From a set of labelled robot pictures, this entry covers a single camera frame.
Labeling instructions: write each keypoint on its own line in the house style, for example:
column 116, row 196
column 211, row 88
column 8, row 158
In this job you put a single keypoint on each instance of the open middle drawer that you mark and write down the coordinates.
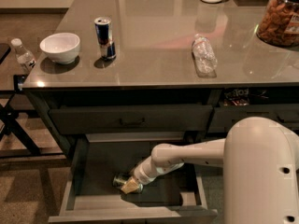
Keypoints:
column 91, row 198

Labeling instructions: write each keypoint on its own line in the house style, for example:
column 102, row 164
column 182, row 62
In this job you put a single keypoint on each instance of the snack bags in drawer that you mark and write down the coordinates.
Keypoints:
column 238, row 97

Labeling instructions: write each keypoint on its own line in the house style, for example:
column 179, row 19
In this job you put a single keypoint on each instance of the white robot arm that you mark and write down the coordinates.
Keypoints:
column 259, row 157

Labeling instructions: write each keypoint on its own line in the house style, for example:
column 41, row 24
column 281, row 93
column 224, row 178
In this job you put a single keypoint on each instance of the smartphone on side table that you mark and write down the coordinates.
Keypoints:
column 18, row 81

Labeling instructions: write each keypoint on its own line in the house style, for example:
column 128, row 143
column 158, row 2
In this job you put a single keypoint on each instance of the green soda can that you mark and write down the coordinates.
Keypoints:
column 120, row 179

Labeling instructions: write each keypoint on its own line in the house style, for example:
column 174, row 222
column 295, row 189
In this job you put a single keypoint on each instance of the white ceramic bowl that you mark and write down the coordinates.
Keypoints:
column 61, row 48

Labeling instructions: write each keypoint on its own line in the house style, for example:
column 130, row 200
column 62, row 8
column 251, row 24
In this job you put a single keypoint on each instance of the clear jar of snacks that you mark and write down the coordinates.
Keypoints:
column 280, row 23

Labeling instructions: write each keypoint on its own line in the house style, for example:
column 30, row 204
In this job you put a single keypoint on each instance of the clear plastic bottle on counter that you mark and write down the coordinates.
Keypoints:
column 204, row 57

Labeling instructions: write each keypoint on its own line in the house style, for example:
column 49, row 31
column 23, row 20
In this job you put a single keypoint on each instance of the grey kitchen counter cabinet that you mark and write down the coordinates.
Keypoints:
column 154, row 63

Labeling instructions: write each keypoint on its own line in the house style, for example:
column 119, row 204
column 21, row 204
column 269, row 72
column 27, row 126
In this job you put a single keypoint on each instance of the blue silver energy drink can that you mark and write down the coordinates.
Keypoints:
column 103, row 28

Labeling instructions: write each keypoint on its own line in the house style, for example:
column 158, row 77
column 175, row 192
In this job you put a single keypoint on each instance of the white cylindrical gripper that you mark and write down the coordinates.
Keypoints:
column 142, row 174

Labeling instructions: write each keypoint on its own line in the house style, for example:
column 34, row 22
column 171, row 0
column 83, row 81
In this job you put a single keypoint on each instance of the small bottle with white cap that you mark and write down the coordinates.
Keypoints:
column 24, row 56

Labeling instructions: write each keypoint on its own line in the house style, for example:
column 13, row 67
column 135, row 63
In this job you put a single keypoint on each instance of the top right drawer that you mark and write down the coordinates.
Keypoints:
column 225, row 117

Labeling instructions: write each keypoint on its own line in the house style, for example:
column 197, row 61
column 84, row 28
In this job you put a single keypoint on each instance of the dark side table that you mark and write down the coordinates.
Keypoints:
column 16, row 103

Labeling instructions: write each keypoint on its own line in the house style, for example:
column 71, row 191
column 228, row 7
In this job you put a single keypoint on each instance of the top left drawer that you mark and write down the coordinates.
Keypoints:
column 131, row 118

